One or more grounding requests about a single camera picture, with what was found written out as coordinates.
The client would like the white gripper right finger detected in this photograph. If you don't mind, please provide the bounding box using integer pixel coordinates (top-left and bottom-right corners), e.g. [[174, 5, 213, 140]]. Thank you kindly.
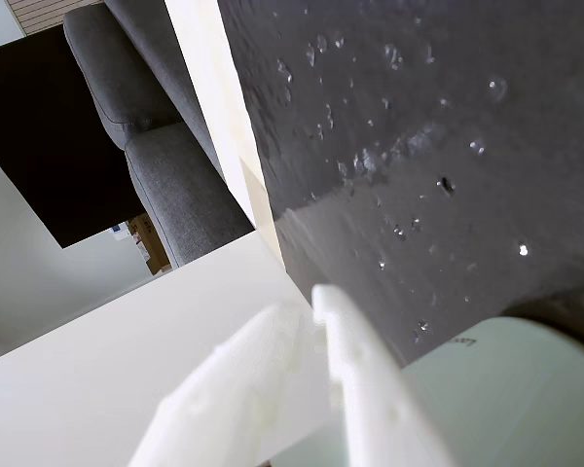
[[310, 284, 456, 467]]

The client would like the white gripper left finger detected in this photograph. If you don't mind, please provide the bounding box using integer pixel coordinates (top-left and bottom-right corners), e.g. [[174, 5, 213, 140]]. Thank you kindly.
[[126, 301, 336, 467]]

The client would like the white base board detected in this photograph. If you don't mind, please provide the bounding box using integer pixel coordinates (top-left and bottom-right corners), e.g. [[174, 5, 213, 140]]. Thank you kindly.
[[0, 0, 337, 467]]

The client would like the brown cardboard box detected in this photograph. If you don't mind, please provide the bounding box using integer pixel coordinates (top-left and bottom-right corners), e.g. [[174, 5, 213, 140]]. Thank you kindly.
[[126, 212, 172, 274]]

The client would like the grey fabric sofa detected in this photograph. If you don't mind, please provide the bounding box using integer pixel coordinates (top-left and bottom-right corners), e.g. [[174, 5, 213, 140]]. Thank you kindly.
[[61, 0, 257, 269]]

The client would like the black glossy mat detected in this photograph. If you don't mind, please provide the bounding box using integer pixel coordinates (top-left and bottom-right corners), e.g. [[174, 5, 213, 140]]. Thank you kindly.
[[217, 0, 584, 367]]

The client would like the large black panel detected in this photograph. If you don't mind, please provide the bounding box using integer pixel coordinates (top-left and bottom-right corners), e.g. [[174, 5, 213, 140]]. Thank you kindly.
[[0, 23, 150, 250]]

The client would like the pale cup with handle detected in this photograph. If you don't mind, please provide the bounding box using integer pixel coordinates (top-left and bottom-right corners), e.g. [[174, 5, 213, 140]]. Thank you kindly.
[[272, 315, 584, 467]]

